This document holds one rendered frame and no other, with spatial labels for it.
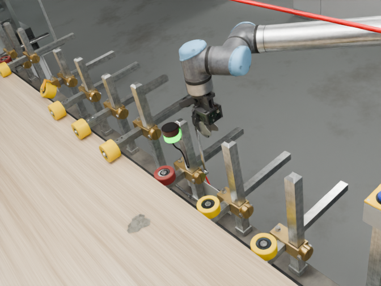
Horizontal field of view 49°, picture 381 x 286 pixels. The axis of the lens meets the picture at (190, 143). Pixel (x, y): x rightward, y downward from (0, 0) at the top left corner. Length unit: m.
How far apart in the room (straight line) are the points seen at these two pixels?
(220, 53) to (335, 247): 1.45
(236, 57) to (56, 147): 1.00
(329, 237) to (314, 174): 0.50
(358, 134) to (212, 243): 1.96
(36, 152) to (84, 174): 0.33
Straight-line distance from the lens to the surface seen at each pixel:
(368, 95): 3.51
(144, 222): 1.45
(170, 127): 1.47
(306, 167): 2.86
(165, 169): 1.62
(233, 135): 1.78
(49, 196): 1.73
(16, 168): 1.96
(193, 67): 1.35
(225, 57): 1.30
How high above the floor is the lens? 1.96
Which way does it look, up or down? 38 degrees down
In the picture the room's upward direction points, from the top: 14 degrees counter-clockwise
